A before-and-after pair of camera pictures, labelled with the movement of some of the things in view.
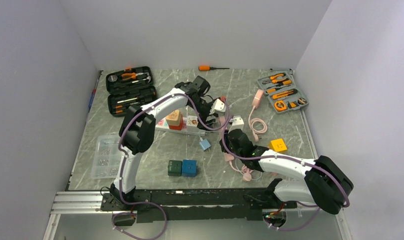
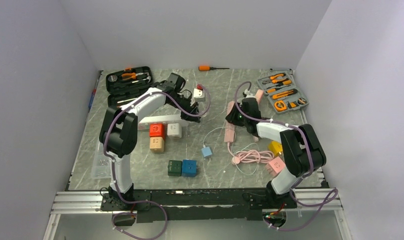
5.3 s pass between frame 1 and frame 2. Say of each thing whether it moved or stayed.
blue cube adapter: stayed
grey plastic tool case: stayed
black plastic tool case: stayed
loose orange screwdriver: stayed
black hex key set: stayed
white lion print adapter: moved
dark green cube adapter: stayed
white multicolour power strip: moved
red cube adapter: moved
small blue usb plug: moved
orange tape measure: stayed
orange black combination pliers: stayed
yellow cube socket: stayed
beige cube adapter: moved
